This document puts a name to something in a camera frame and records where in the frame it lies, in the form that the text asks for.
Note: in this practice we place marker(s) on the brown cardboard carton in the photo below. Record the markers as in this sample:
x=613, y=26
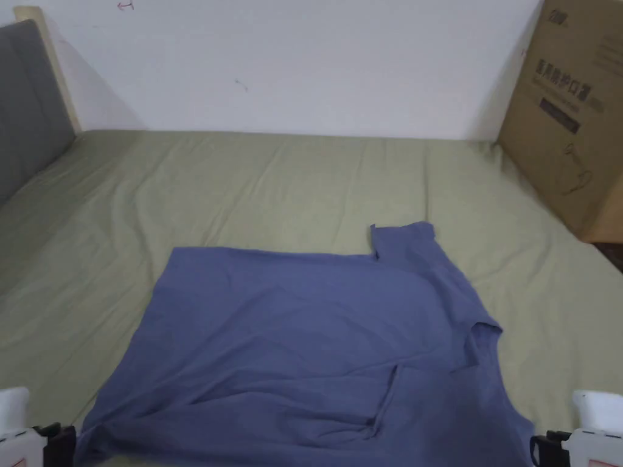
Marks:
x=569, y=107

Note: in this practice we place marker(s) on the bed with pale green sheet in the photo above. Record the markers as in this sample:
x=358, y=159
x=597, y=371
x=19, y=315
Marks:
x=272, y=185

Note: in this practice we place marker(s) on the blue shirt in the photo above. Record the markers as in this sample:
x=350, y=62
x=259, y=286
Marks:
x=311, y=350

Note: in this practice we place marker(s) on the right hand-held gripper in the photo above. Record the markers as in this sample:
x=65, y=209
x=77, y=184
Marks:
x=591, y=438

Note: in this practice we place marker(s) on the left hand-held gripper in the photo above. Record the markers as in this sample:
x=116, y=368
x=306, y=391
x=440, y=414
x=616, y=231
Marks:
x=19, y=438

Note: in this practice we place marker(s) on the grey padded headboard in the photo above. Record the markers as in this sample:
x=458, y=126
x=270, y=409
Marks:
x=29, y=107

